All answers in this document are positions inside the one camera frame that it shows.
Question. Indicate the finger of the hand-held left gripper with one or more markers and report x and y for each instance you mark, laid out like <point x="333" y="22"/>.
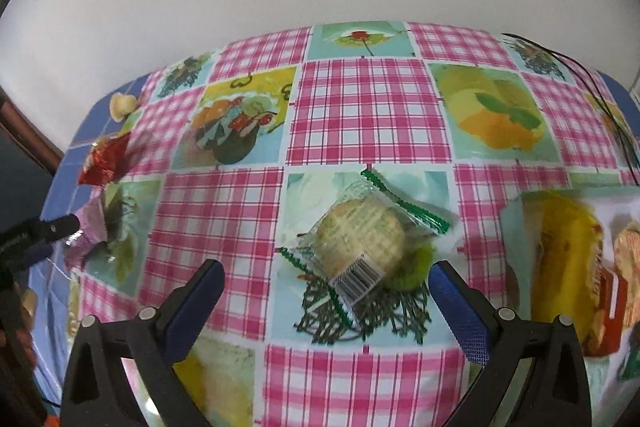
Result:
<point x="50" y="229"/>
<point x="30" y="254"/>

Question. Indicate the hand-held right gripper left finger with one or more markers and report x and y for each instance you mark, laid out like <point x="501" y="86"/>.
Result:
<point x="195" y="307"/>

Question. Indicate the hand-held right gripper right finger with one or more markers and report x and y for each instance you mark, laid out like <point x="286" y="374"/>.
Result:
<point x="460" y="312"/>

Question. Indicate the pink snack packet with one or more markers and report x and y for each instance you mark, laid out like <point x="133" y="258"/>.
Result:
<point x="90" y="232"/>

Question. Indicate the clear plastic bag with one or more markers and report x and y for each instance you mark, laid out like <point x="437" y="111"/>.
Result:
<point x="517" y="227"/>

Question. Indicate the clear green-edged cracker packet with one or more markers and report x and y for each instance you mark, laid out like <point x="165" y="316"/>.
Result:
<point x="362" y="237"/>

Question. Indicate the person's left hand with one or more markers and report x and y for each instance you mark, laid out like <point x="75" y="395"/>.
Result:
<point x="27" y="337"/>

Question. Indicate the red foil candy packet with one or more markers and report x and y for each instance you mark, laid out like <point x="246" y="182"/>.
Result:
<point x="102" y="159"/>

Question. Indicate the yellow snack packet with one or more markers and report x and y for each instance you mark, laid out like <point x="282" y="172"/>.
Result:
<point x="565" y="257"/>

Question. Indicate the small pale yellow candy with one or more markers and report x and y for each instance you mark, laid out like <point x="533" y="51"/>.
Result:
<point x="122" y="106"/>

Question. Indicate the dark red white-striped packet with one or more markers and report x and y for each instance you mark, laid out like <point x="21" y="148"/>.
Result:
<point x="607" y="312"/>

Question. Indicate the small green packet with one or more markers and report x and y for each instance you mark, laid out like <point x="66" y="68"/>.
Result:
<point x="631" y="364"/>

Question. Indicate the clear-wrapped tan pastry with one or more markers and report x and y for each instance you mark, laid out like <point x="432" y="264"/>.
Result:
<point x="629" y="249"/>

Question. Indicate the pink checked fruit-print tablecloth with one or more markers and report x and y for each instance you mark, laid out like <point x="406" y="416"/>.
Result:
<point x="360" y="112"/>

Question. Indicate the brown wooden frame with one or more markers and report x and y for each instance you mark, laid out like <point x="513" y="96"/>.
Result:
<point x="25" y="127"/>

